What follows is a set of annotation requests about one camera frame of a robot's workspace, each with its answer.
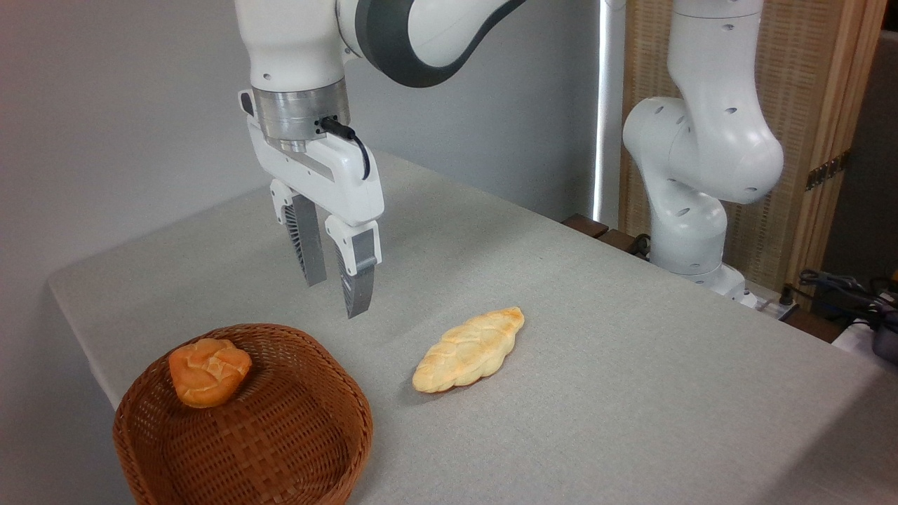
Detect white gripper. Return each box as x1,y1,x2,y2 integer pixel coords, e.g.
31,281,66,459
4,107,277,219
238,89,386,320

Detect pale braided bread loaf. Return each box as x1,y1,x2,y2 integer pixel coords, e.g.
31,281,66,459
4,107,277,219
411,306,526,394

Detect orange round bread roll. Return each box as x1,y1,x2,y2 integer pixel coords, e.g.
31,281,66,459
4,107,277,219
167,337,253,410

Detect brown woven wicker basket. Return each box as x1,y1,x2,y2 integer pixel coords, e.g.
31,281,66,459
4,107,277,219
112,323,375,505

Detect dark brown wooden block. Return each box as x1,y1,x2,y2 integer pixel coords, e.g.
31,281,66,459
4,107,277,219
597,228,643,256
561,213,610,240

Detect grey tablecloth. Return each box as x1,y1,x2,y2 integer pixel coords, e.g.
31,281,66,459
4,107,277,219
47,149,898,505

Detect white vertical pole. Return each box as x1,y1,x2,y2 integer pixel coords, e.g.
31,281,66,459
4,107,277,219
592,0,627,229

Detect white power strip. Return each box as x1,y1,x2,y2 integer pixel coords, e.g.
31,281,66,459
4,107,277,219
742,290,800,323

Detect metal screen hinge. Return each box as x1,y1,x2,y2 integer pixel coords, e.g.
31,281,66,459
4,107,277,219
805,150,852,192

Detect wooden woven folding screen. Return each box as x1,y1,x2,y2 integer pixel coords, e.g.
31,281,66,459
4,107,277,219
619,0,889,304

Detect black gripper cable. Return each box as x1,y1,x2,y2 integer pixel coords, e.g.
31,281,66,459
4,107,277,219
316,116,372,182

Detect black cable bundle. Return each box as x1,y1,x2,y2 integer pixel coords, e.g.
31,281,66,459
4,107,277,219
797,269,898,318

